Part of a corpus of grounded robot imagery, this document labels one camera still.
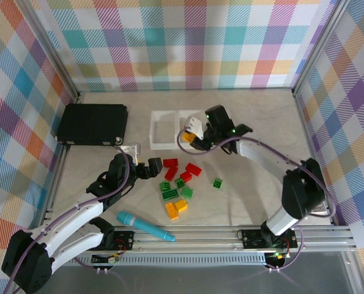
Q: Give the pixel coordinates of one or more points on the red lego brick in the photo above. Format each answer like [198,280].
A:
[186,176]
[171,174]
[194,169]
[171,162]

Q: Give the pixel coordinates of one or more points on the yellow lego brick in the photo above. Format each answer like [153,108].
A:
[182,205]
[186,136]

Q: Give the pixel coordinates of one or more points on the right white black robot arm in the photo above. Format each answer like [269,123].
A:
[285,220]

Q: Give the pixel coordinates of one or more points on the white plastic container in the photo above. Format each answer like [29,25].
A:
[189,112]
[164,145]

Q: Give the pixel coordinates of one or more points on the long orange lego brick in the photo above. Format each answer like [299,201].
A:
[172,211]

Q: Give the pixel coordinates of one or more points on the teal marker pen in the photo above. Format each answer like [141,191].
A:
[145,226]

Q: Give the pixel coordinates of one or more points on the black hard case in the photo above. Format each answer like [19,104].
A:
[93,124]

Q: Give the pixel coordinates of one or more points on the small circuit board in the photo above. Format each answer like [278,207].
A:
[105,259]
[276,258]

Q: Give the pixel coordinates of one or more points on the aluminium side rail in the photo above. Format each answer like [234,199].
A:
[308,137]
[59,171]

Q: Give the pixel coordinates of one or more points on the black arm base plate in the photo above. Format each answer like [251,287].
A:
[125,240]
[252,239]

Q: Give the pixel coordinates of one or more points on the wide aluminium base rail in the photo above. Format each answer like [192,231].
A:
[200,239]

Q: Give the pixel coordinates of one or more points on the aluminium frame post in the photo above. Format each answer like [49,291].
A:
[57,55]
[319,46]

